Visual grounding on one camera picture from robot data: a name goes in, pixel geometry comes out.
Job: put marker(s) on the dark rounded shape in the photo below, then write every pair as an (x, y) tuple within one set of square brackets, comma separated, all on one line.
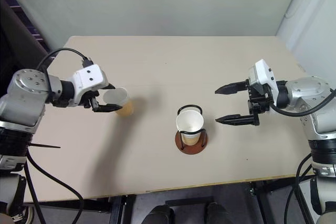
[(160, 214)]

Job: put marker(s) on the tan paper cup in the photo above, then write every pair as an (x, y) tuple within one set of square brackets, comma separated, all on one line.
[(126, 108), (189, 123)]

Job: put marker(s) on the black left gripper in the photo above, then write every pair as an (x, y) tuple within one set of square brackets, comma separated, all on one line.
[(88, 99)]

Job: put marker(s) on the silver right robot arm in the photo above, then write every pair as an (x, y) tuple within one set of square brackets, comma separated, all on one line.
[(309, 95)]

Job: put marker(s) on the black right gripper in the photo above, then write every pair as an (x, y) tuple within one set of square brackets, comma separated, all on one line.
[(258, 102)]

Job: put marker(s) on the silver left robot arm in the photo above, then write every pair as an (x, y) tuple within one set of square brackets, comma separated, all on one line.
[(23, 95)]

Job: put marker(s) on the black metal table frame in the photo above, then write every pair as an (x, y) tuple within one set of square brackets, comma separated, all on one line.
[(116, 208)]

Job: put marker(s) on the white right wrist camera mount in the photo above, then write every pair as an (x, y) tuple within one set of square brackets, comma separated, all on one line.
[(263, 72)]

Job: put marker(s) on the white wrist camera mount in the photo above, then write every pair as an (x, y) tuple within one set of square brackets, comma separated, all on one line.
[(88, 77), (263, 72)]

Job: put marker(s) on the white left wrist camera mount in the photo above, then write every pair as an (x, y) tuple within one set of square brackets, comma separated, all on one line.
[(88, 77)]

